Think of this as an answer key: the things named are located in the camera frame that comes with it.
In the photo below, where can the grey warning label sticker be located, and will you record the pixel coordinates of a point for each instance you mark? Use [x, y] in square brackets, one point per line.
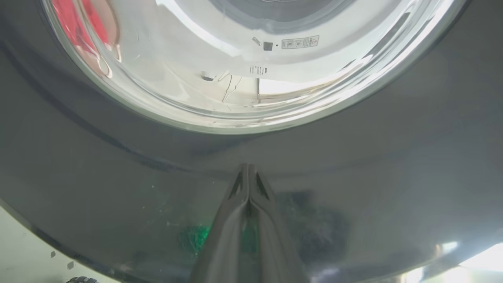
[300, 42]

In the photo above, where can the black door latch socket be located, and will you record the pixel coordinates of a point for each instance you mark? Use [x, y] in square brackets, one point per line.
[268, 46]

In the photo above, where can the printed text notice sticker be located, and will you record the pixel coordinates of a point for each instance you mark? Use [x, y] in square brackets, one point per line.
[258, 70]

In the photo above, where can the dark glass washing machine door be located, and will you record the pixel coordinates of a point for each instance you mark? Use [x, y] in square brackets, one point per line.
[393, 157]

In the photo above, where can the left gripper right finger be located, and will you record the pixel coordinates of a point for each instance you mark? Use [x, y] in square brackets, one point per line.
[275, 243]

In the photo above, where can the red sports jersey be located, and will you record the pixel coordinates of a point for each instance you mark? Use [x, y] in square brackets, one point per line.
[67, 19]

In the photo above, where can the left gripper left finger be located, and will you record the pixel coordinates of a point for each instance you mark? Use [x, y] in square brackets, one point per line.
[224, 236]

